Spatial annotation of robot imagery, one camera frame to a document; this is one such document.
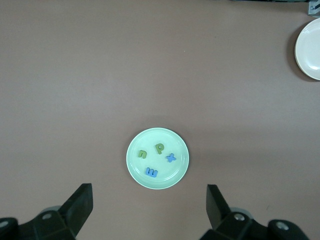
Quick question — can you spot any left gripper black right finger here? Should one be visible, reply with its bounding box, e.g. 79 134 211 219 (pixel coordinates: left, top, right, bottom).
199 184 311 240

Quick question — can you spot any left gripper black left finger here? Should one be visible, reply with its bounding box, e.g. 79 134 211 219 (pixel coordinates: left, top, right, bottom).
0 183 94 240

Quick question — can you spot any blue foam letter m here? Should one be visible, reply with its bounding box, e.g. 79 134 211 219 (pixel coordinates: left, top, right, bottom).
144 166 159 179

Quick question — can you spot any light green plate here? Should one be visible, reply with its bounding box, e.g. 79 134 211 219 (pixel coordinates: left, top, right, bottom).
126 127 190 190

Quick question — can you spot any cream plate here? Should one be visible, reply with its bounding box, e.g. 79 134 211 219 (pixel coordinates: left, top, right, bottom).
294 17 320 81

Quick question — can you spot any brown table cover sheet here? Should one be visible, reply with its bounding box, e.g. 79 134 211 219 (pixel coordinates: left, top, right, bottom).
0 0 320 240

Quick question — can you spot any grey metal camera bracket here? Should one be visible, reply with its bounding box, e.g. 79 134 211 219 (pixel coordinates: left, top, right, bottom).
304 0 320 17

